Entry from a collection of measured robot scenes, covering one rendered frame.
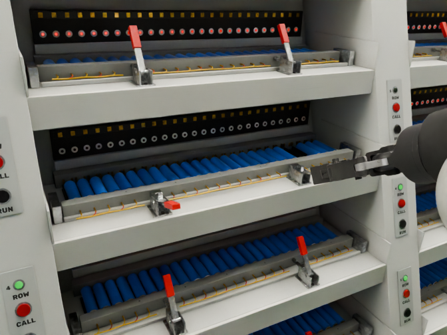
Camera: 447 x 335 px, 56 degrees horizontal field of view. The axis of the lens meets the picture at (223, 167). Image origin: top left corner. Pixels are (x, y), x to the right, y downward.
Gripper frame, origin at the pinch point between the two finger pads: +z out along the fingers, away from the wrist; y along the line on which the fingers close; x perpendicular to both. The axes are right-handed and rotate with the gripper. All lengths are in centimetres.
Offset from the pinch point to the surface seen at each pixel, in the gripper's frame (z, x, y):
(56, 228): 10.1, 0.2, -41.5
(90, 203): 10.7, 2.9, -36.4
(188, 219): 7.4, -2.6, -23.0
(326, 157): 10.7, 3.0, 8.7
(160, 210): 8.8, -0.3, -26.6
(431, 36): 18, 30, 58
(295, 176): 8.5, 0.5, -1.0
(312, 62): 7.3, 20.9, 7.6
